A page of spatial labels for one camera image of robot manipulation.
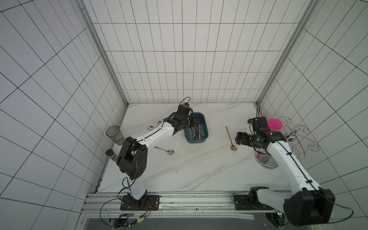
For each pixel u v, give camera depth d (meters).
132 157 0.47
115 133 0.86
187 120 0.76
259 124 0.61
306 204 0.38
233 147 0.93
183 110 0.68
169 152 0.90
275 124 0.73
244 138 0.72
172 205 0.73
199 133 1.00
